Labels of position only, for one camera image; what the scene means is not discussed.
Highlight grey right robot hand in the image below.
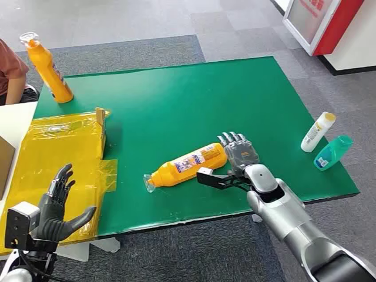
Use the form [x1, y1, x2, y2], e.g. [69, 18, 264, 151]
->
[217, 131, 260, 178]

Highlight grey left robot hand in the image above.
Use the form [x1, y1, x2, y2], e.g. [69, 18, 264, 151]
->
[36, 163, 97, 244]

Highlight orange detergent bottle clear cap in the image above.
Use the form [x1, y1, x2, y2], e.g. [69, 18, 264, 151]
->
[143, 142, 228, 194]
[19, 32, 75, 105]

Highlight white bottle yellow cap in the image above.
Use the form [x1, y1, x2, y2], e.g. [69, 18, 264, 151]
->
[300, 112, 337, 154]

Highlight teal plastic bottle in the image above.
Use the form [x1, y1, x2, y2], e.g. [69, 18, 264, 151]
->
[313, 135, 354, 172]

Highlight yellow plastic film sheet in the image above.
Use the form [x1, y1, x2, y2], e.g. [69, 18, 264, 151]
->
[0, 108, 119, 257]

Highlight brown cardboard box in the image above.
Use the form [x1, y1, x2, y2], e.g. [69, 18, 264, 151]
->
[0, 136, 16, 200]

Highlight person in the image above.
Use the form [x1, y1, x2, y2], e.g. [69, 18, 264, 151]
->
[0, 38, 39, 106]

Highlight red and white display stand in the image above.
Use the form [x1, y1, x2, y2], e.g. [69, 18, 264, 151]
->
[282, 0, 376, 76]

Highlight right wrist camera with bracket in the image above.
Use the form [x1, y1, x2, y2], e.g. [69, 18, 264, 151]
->
[196, 167, 250, 194]

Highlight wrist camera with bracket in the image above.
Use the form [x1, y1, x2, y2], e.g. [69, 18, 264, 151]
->
[196, 167, 250, 194]
[4, 202, 42, 251]

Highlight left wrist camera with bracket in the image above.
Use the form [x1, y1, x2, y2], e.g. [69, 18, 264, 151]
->
[4, 202, 42, 251]

